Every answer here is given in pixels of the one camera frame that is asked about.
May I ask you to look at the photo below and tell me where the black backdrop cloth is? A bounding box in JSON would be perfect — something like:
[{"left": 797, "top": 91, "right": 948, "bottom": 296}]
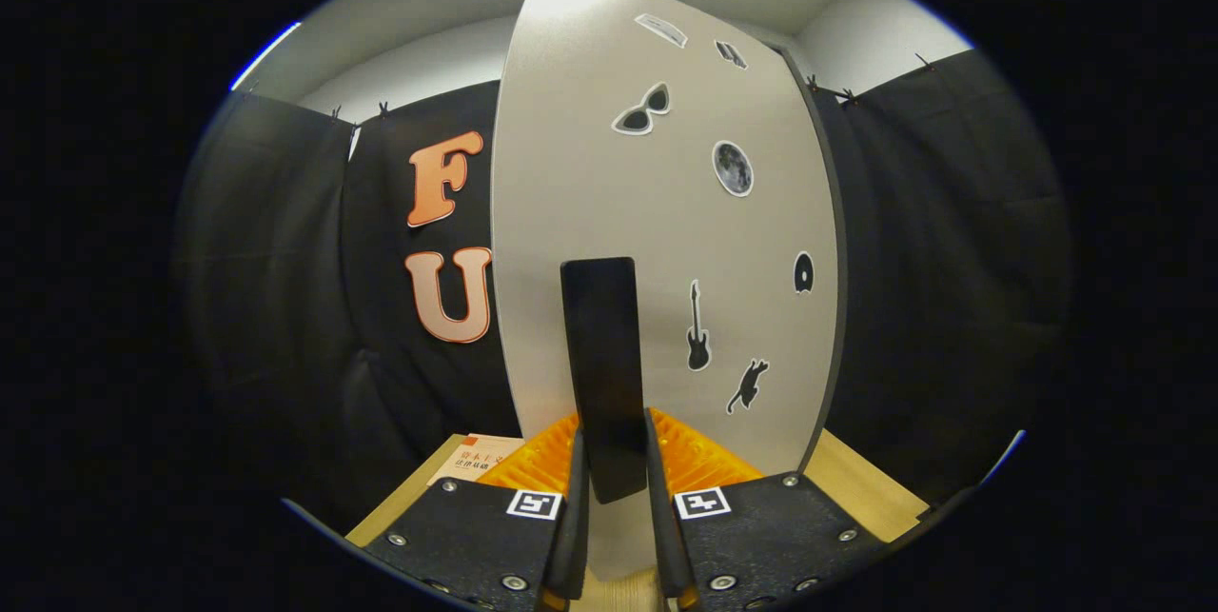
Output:
[{"left": 171, "top": 46, "right": 1076, "bottom": 537}]

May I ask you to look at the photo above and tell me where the narrow ceiling light strip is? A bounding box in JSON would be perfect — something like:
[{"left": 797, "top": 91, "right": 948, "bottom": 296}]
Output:
[{"left": 230, "top": 21, "right": 303, "bottom": 91}]

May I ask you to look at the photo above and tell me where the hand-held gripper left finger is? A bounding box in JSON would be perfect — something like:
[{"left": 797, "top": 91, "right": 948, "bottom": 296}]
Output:
[{"left": 364, "top": 414, "right": 591, "bottom": 612}]

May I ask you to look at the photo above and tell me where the black door handle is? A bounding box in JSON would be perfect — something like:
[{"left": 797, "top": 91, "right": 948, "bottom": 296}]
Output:
[{"left": 560, "top": 256, "right": 650, "bottom": 505}]

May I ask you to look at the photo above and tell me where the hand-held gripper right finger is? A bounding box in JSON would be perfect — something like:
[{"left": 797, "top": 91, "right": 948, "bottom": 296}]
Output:
[{"left": 645, "top": 407, "right": 891, "bottom": 612}]

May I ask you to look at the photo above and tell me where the beige shoe cabinet door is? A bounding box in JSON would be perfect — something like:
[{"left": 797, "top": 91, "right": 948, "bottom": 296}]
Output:
[{"left": 490, "top": 0, "right": 848, "bottom": 584}]

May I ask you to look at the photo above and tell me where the dark grey shoe cabinet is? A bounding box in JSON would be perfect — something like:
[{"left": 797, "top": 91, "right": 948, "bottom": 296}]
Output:
[{"left": 776, "top": 41, "right": 850, "bottom": 475}]

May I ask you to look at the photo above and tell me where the beige orange cover book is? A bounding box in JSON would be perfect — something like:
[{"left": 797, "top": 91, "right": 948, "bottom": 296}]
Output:
[{"left": 428, "top": 433, "right": 526, "bottom": 487}]

